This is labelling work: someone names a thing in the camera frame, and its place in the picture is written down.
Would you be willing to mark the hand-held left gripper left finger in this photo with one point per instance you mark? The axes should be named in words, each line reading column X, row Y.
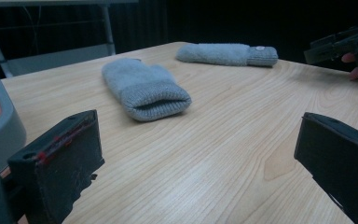
column 59, row 161

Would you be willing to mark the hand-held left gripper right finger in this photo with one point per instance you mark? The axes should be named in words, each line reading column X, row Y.
column 341, row 158

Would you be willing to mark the grey knit mitten with button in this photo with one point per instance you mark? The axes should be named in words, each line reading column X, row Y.
column 223, row 54

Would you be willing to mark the grey plastic basket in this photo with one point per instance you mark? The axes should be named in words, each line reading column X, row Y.
column 3, row 137

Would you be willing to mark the dark curtain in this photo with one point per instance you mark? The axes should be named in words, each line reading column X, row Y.
column 230, row 18

